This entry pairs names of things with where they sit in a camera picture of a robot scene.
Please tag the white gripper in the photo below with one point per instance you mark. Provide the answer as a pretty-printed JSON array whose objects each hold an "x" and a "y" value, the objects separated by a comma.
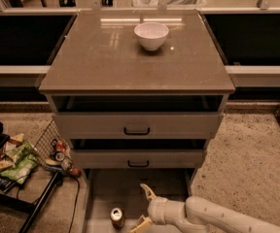
[{"x": 155, "y": 209}]

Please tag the orange soda can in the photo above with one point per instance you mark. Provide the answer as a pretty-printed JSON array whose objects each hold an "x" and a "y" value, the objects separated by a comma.
[{"x": 117, "y": 218}]

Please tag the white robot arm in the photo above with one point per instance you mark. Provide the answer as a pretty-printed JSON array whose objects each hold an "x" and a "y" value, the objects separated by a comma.
[{"x": 195, "y": 215}]

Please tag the open bottom drawer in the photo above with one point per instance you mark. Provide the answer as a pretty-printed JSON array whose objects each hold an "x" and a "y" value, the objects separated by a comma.
[{"x": 120, "y": 188}]

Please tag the red soda can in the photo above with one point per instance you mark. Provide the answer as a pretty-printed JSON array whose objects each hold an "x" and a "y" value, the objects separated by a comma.
[{"x": 60, "y": 146}]

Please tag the grey drawer cabinet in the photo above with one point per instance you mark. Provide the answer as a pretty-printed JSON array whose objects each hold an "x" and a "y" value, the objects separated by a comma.
[{"x": 101, "y": 68}]

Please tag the brown bottle in basket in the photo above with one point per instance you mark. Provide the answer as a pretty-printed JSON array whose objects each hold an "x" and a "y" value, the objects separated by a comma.
[{"x": 68, "y": 166}]

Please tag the green snack bag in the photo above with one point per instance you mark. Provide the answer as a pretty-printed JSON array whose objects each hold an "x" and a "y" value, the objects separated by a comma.
[{"x": 23, "y": 162}]

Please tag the dark snack packet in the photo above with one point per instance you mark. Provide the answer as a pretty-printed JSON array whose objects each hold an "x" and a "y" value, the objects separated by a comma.
[{"x": 6, "y": 184}]

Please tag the white ceramic bowl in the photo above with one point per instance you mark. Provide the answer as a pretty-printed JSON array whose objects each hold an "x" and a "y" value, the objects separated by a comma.
[{"x": 151, "y": 35}]

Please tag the middle drawer with black handle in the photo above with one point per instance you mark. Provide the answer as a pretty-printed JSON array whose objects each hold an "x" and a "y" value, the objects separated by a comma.
[{"x": 136, "y": 159}]

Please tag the drawer with black handle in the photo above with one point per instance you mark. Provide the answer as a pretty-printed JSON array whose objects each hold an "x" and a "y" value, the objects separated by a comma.
[
  {"x": 136, "y": 159},
  {"x": 137, "y": 125}
]

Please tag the top drawer with black handle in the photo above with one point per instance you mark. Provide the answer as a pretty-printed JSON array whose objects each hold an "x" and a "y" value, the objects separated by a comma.
[{"x": 137, "y": 125}]

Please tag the wire mesh basket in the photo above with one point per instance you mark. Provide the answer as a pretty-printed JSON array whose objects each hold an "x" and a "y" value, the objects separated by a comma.
[{"x": 45, "y": 147}]

